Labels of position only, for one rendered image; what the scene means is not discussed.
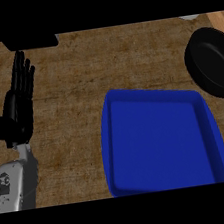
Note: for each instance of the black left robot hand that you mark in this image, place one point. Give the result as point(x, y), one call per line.
point(17, 107)

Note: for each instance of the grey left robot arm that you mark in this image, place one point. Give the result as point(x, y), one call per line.
point(14, 185)

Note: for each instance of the blue tray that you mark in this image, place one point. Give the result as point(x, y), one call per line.
point(161, 140)

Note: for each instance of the black pot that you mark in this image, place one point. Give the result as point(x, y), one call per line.
point(213, 64)

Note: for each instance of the pale grey object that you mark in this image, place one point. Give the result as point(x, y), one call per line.
point(189, 17)

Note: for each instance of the black appliance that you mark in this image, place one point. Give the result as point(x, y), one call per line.
point(30, 43)

